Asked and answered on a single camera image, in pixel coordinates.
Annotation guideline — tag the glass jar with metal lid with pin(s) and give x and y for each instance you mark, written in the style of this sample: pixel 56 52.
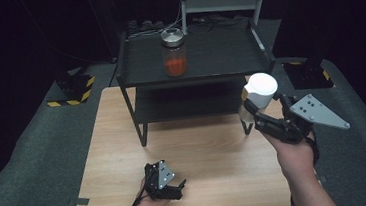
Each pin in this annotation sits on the glass jar with metal lid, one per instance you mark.
pixel 174 58

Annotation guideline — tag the black power strip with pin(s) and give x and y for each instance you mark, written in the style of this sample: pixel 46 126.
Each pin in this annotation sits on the black power strip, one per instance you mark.
pixel 145 26

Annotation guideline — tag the grey metal stand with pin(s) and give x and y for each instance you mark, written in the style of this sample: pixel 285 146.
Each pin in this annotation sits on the grey metal stand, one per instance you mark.
pixel 220 3

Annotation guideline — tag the person's right hand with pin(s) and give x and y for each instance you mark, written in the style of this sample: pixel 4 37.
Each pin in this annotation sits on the person's right hand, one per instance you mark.
pixel 296 158

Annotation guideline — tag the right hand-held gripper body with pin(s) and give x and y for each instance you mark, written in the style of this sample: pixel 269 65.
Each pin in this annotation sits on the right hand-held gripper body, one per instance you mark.
pixel 283 129

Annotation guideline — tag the black block with hazard stripes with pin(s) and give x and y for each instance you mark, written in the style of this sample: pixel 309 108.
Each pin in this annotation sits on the black block with hazard stripes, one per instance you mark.
pixel 309 77
pixel 72 89

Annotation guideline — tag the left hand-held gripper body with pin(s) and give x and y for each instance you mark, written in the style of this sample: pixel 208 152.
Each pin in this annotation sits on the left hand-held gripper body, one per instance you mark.
pixel 165 193

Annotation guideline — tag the grey felt floor mat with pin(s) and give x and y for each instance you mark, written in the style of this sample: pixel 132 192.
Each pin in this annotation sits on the grey felt floor mat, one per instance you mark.
pixel 27 180

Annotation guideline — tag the black two-tier shelf rack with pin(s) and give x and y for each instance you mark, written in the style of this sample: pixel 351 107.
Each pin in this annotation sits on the black two-tier shelf rack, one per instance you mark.
pixel 220 53

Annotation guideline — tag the jar with white lid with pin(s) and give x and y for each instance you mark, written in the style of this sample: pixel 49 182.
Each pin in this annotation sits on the jar with white lid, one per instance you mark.
pixel 260 87

